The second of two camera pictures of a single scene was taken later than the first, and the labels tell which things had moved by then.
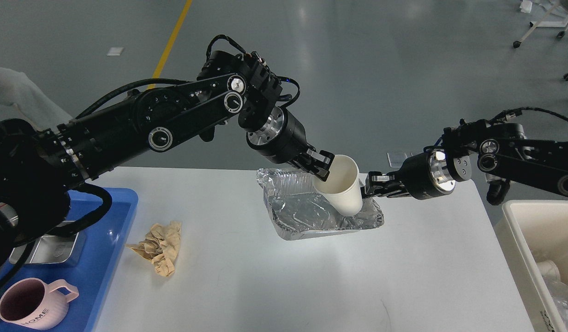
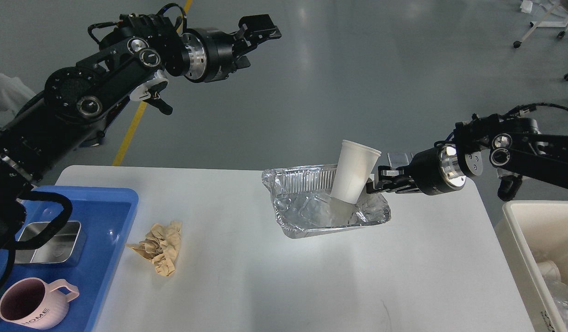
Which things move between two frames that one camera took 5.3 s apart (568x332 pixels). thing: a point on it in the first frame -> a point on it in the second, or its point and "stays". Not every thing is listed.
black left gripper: x=283 y=137 -> x=212 y=55
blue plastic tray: x=94 y=274 stays
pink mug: x=31 y=304 stays
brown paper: x=160 y=245 stays
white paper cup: x=342 y=189 -> x=355 y=165
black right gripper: x=425 y=175 stays
